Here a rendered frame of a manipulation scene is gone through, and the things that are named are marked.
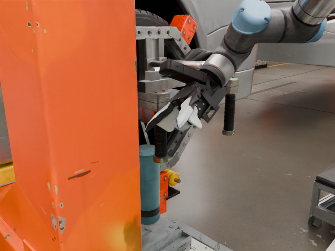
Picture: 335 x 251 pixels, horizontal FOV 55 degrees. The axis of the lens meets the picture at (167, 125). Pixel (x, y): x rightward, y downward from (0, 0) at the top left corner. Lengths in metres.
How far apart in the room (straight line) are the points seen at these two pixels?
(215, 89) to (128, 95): 0.32
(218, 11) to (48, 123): 1.21
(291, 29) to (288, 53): 2.66
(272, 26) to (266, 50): 2.74
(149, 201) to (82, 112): 0.66
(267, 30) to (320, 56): 2.71
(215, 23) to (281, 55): 2.00
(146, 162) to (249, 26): 0.52
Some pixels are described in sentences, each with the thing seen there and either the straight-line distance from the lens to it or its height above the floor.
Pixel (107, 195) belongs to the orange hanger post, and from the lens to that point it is 0.55.
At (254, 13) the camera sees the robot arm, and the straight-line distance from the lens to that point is 0.74.
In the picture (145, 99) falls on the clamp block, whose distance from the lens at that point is 0.89.
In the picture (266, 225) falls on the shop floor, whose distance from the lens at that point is 2.07.
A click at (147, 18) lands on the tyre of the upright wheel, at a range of 1.22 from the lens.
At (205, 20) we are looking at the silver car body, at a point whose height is 1.15.
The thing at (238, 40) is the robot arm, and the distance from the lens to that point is 0.77.
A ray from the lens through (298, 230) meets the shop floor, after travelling 2.09.
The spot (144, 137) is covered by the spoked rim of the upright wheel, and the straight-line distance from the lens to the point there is 1.30.
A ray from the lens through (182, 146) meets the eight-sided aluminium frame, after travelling 1.32.
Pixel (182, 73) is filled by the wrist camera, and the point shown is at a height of 1.02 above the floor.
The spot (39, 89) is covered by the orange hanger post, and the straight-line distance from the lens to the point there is 0.45.
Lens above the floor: 1.12
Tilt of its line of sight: 17 degrees down
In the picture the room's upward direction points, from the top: straight up
